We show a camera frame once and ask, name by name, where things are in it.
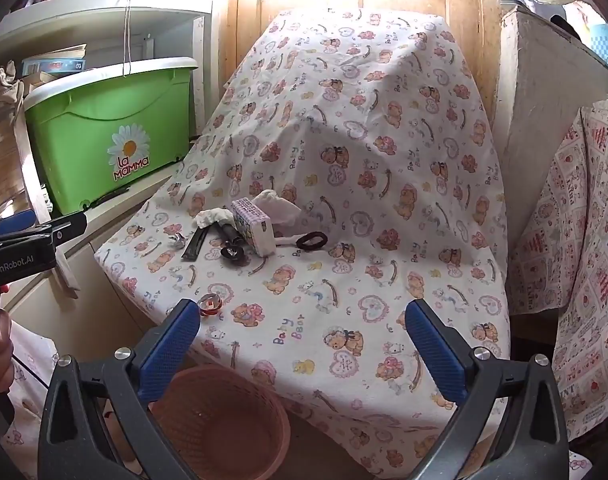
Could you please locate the white paper roll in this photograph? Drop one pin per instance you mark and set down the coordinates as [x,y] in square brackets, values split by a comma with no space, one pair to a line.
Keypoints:
[286,240]

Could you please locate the silver foil wrapper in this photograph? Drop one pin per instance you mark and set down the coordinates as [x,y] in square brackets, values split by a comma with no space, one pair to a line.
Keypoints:
[176,241]

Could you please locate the large white tissue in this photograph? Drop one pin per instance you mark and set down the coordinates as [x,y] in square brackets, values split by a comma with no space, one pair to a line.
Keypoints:
[276,205]

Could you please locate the patchwork printed cloth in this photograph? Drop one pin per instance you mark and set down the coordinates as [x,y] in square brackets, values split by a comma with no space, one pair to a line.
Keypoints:
[574,240]

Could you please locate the red candy wrapper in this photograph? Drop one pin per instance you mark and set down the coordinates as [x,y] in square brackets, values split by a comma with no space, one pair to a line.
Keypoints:
[210,306]

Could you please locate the white cabinet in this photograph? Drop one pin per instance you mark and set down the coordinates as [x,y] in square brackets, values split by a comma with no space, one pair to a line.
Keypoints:
[539,110]

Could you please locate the wooden door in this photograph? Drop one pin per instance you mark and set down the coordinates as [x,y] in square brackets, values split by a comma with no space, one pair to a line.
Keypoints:
[244,20]

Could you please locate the beige book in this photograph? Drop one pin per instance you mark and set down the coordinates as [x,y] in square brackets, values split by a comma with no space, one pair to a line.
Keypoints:
[64,52]

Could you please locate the white shelf unit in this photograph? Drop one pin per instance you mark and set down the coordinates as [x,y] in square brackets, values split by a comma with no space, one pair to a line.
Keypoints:
[149,25]

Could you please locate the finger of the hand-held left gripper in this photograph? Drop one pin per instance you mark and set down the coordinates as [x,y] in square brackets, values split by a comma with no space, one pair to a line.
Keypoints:
[14,220]
[69,227]

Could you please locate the green plastic storage box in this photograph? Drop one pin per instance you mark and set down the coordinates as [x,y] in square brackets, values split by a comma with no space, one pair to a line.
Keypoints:
[84,120]

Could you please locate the small patterned carton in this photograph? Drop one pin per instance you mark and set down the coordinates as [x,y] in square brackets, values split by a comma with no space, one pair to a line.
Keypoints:
[251,227]

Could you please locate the beige crumpled cloth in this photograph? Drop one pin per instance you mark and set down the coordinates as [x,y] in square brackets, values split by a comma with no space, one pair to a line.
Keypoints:
[4,85]

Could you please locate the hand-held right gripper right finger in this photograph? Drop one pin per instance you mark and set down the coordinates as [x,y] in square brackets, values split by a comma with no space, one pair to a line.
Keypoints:
[434,350]

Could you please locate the white pink printed cloth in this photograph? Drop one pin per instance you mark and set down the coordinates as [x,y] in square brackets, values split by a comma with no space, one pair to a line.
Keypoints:
[26,410]

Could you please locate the bear-print sheet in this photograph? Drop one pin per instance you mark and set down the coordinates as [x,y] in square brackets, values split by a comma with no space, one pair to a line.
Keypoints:
[364,160]

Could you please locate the pink plastic basket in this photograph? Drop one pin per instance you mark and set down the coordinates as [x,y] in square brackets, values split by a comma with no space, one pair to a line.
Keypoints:
[219,415]

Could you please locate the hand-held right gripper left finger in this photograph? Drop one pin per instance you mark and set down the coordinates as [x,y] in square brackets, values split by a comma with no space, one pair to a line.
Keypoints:
[171,345]

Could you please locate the blue book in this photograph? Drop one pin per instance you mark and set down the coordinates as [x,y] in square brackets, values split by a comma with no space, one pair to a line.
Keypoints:
[54,65]

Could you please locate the small white tissue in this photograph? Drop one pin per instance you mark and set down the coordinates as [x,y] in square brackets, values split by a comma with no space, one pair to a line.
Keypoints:
[211,217]

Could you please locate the black strip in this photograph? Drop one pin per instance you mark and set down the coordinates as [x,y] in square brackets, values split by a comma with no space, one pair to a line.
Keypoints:
[194,244]

